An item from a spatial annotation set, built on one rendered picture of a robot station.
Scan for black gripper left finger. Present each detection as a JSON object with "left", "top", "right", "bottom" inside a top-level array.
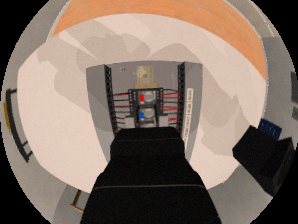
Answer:
[{"left": 124, "top": 105, "right": 139, "bottom": 128}]

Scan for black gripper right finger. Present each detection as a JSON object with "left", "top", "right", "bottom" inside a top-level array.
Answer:
[{"left": 154, "top": 105, "right": 169, "bottom": 127}]

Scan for grey relay panel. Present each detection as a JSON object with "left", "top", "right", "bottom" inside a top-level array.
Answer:
[{"left": 86, "top": 61, "right": 203, "bottom": 163}]

